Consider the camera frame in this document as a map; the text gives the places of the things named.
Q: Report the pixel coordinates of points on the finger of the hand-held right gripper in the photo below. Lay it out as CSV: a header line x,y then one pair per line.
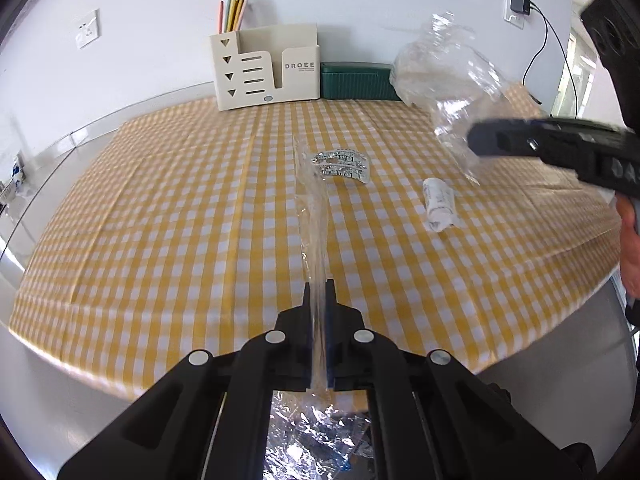
x,y
565,126
565,155

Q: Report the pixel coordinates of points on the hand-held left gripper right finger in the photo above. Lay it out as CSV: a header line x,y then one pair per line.
x,y
330,310

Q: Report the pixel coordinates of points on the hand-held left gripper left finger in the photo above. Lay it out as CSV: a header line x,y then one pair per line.
x,y
308,310

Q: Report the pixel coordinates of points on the clear plastic film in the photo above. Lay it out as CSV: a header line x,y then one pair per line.
x,y
312,240

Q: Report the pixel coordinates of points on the clear plastic wrap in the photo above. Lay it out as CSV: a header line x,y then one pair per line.
x,y
440,75

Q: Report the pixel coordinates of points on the person's right hand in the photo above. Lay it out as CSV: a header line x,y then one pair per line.
x,y
631,245

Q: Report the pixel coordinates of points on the black power adapter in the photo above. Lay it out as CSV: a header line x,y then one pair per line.
x,y
521,4

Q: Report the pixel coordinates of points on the silver blister pack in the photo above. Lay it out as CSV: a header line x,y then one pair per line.
x,y
337,156
347,173

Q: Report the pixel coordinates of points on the yellow checked tablecloth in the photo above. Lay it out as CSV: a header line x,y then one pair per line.
x,y
175,260

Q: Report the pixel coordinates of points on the dark green ribbed box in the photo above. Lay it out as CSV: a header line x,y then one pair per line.
x,y
355,82

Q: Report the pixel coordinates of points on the beige desk organizer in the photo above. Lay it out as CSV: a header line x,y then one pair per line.
x,y
265,75

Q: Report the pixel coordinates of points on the orange stick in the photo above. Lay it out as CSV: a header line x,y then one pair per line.
x,y
242,12

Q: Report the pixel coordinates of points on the pink stick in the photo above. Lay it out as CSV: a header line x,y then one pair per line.
x,y
221,17

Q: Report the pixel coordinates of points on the yellow stick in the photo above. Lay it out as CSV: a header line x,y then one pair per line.
x,y
228,15

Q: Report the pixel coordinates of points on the small blue white item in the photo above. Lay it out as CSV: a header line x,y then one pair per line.
x,y
19,175

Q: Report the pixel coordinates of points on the white wall socket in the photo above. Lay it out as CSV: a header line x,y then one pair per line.
x,y
507,15
87,29

